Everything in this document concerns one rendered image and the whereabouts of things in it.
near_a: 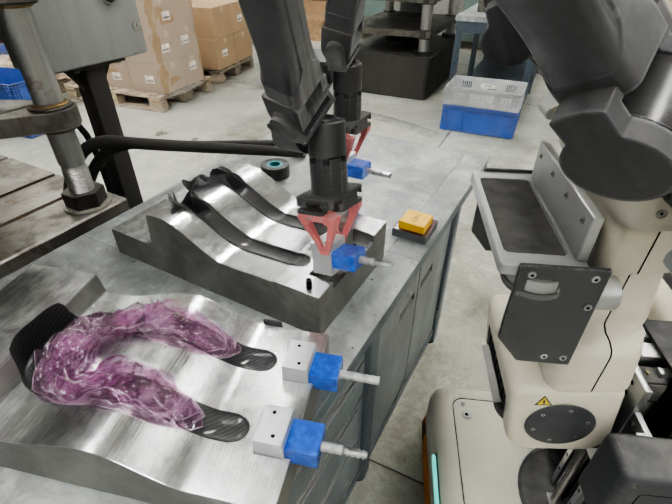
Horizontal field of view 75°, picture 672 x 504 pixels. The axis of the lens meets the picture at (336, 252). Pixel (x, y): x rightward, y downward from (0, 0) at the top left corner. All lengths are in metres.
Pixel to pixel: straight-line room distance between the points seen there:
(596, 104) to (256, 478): 0.48
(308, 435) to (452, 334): 1.41
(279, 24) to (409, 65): 4.21
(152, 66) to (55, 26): 3.29
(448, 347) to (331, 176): 1.31
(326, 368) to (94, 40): 1.07
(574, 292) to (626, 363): 0.18
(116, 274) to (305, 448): 0.58
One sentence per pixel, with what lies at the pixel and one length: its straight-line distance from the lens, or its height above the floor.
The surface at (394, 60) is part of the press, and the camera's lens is 4.71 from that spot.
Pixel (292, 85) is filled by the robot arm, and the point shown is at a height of 1.21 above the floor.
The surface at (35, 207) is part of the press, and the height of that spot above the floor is 0.79.
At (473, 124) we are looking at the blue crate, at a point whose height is 0.08.
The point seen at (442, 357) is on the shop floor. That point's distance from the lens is 1.82.
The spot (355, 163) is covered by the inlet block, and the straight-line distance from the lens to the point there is 0.96.
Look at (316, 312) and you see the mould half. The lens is 0.71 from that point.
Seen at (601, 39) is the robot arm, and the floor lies 1.30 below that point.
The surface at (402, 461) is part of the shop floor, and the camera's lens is 1.55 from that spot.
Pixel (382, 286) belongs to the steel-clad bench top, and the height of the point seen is 0.80.
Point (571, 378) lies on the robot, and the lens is 0.73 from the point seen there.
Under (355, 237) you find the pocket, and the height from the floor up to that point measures 0.87.
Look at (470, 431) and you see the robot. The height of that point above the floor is 0.28.
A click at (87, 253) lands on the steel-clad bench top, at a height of 0.80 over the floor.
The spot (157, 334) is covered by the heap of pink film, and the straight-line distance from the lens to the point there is 0.66.
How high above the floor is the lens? 1.35
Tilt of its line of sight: 36 degrees down
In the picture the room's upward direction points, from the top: straight up
